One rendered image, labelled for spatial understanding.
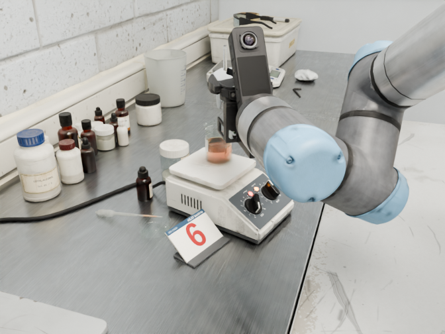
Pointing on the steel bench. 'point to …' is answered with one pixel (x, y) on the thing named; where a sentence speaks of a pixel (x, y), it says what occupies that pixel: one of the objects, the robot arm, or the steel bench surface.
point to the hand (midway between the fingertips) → (225, 69)
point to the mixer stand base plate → (44, 318)
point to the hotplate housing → (220, 205)
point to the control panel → (268, 207)
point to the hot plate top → (238, 168)
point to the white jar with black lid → (148, 109)
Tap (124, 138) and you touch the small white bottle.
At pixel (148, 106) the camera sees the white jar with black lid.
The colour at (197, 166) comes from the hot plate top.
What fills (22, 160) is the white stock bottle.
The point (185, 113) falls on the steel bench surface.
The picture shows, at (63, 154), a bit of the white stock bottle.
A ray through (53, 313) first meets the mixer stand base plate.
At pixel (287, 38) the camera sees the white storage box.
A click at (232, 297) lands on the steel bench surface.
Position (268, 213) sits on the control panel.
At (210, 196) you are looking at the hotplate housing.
